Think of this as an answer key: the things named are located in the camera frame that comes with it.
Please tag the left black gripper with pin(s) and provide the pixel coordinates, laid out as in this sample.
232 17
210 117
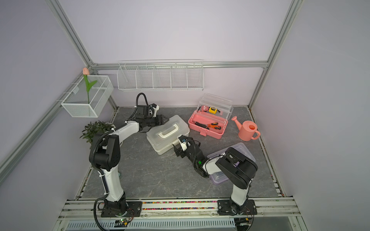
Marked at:
160 121

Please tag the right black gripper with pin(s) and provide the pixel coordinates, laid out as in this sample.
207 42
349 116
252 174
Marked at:
178 150

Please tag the white toolbox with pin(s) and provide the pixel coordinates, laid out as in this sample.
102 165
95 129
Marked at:
164 137

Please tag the purple clear-lid toolbox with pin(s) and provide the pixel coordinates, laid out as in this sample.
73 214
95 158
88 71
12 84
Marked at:
220 177

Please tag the pink toolbox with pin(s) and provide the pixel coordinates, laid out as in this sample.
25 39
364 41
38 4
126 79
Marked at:
225 109

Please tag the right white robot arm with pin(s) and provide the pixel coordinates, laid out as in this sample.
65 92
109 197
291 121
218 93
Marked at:
236 166

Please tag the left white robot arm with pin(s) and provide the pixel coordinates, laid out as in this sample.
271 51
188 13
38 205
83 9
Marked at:
105 154

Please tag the black yellow screwdriver pink box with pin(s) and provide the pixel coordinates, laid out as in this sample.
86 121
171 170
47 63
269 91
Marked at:
201 125

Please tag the yellow tape measure pink box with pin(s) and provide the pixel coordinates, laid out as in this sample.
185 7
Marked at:
213 110

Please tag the pink watering can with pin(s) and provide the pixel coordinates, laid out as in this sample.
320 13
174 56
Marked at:
248 130

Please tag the green potted plant white pot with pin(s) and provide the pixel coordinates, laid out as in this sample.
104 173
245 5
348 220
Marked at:
94 128

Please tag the pink artificial tulip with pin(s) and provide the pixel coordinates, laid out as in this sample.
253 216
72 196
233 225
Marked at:
88 84

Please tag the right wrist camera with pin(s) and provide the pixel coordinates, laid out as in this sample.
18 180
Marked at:
183 142

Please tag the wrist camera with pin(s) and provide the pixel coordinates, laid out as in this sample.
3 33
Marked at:
183 142
154 109

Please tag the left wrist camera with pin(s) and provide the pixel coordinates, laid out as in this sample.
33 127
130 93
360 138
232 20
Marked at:
154 109

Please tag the white wire wall shelf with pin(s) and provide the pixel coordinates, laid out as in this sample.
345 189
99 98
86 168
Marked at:
177 74

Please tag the white mesh wall basket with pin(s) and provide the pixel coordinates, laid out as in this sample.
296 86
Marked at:
76 102

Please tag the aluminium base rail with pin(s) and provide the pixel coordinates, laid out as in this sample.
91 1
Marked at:
281 213

